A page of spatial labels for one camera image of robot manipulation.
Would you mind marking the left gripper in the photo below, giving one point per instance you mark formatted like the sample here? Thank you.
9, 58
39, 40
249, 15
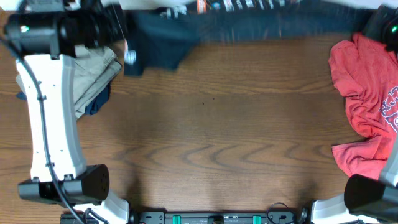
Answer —
115, 18

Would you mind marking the black printed sports jersey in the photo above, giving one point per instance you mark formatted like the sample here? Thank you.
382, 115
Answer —
163, 37

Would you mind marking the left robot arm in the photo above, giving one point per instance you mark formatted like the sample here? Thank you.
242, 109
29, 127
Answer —
43, 36

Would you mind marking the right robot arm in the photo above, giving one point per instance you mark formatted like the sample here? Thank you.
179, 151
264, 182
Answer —
366, 200

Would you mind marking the folded khaki trousers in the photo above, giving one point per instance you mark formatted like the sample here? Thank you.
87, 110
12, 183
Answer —
92, 70

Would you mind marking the folded navy garment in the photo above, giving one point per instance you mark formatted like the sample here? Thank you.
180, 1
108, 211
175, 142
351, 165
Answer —
93, 106

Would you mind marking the red t-shirt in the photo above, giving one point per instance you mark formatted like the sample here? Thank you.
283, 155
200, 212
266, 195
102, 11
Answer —
365, 75

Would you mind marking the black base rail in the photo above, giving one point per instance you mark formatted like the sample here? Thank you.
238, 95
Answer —
273, 216

